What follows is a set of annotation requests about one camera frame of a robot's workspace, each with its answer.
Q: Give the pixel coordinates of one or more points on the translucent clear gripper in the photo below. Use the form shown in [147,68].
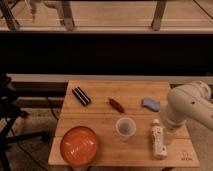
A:
[169,136]

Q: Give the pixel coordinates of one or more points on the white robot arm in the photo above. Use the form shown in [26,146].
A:
[191,100]

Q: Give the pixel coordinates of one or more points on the white plastic bottle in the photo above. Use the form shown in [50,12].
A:
[159,149]

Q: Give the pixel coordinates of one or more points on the blue sponge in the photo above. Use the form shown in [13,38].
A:
[151,104]

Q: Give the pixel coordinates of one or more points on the wooden folding table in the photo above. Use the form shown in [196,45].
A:
[101,117]

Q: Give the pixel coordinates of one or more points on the red sausage-shaped object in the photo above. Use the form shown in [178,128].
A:
[117,106]

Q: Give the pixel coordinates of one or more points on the orange bowl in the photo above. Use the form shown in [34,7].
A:
[79,146]

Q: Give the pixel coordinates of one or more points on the black rectangular box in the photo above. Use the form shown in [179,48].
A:
[81,96]

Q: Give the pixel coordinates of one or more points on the black office chair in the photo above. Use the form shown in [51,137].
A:
[9,110]

